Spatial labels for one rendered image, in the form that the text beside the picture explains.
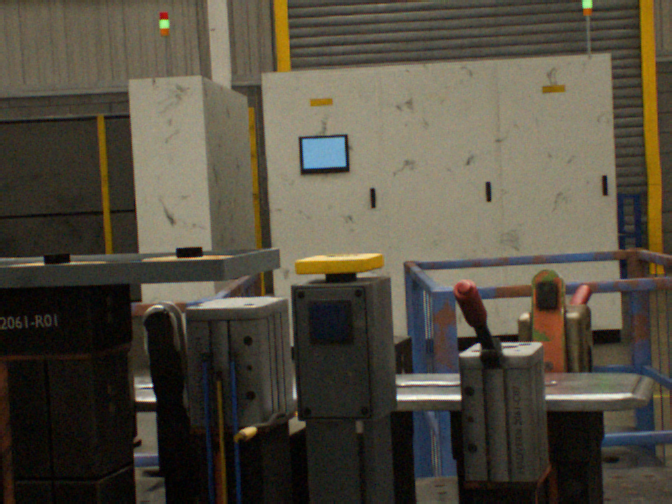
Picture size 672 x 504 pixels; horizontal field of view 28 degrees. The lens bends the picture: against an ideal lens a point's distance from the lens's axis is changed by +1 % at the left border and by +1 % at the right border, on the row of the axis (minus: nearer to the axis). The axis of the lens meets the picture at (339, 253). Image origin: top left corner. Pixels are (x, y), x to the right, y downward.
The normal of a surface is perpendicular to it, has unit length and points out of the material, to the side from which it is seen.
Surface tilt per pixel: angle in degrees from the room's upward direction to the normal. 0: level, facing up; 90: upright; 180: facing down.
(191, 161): 90
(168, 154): 90
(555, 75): 90
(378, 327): 90
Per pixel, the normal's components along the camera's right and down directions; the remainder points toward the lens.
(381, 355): 0.95, -0.04
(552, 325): -0.29, -0.15
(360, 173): 0.00, 0.05
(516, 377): -0.29, 0.07
